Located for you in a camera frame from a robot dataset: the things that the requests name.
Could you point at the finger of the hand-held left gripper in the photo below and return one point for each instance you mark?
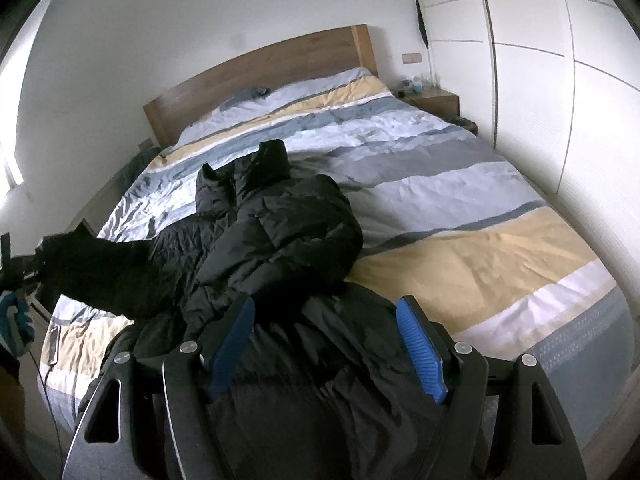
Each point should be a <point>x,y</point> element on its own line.
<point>22,266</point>

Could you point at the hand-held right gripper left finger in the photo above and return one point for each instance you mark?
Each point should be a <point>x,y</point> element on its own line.
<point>231,345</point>

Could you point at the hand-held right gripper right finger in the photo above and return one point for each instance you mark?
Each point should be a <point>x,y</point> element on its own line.
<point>420,345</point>

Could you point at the black puffer jacket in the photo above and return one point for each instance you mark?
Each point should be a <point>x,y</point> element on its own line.
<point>280,240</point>

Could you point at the person's left hand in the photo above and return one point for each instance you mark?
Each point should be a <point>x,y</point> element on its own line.
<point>12,320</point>

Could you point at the dark phone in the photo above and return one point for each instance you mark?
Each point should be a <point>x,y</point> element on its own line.
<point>54,345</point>

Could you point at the bright window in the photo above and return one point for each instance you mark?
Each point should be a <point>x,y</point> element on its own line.
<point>10,165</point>

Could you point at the striped duvet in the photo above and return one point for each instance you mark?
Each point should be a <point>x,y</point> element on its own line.
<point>450,200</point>

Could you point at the green cloth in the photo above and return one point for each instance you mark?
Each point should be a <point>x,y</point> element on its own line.
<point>142,167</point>

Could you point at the dark multicolour cloth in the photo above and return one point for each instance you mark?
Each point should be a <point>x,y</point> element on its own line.
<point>464,124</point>

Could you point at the wooden nightstand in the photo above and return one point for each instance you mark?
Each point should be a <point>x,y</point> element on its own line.
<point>440,102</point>

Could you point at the grey cloth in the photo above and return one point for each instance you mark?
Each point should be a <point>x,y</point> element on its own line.
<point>245,96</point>

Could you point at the small toiletry bottles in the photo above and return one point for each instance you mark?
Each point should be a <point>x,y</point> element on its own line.
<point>416,85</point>

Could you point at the wooden headboard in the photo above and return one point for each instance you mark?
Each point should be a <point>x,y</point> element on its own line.
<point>260,67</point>

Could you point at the white wardrobe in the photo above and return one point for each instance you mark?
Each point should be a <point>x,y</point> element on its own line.
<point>550,85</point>

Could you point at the wall socket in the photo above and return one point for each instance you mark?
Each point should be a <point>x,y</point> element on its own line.
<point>412,58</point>

